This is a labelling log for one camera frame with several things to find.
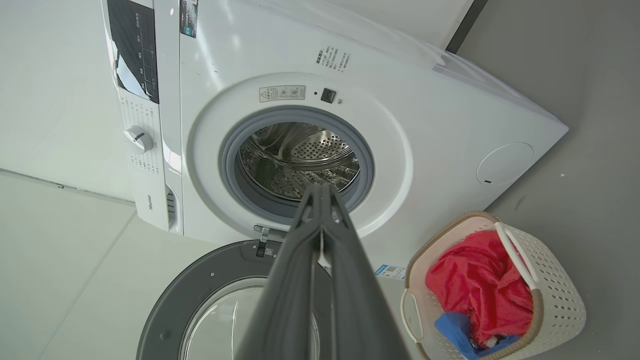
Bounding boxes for round white filter cover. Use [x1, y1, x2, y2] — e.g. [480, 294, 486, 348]
[476, 142, 535, 187]

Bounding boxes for white front-load washing machine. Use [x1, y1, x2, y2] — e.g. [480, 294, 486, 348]
[100, 0, 570, 281]

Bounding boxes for white program knob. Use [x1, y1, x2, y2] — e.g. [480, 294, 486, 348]
[123, 126, 154, 154]

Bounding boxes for white plastic laundry basket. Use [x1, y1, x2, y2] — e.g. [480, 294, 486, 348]
[400, 211, 587, 360]

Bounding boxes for blue garment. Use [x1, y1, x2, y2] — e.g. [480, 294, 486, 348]
[434, 312, 521, 360]

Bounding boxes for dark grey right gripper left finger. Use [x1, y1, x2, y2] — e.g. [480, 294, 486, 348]
[236, 184, 324, 360]

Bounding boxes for black baseboard strip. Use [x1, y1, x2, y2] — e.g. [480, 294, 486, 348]
[445, 0, 488, 54]

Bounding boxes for blue energy label sticker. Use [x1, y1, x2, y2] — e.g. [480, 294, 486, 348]
[375, 264, 407, 281]

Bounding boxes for white warning sticker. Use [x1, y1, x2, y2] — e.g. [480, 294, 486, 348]
[259, 85, 306, 103]

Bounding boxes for black control panel display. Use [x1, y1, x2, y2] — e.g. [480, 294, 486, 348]
[106, 0, 160, 104]

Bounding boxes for dark promotional sticker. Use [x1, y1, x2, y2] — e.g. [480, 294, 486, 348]
[180, 0, 199, 39]

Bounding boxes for metal door hinge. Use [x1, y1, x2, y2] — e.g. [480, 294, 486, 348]
[252, 225, 281, 258]

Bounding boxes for stainless steel washer drum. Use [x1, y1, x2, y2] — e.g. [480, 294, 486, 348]
[239, 122, 361, 202]

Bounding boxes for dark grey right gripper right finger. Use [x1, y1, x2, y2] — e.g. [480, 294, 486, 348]
[320, 184, 412, 360]

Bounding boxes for black round washer door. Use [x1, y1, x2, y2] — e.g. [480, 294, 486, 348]
[136, 239, 333, 360]

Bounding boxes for red garment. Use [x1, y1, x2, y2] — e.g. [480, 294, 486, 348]
[425, 230, 534, 346]

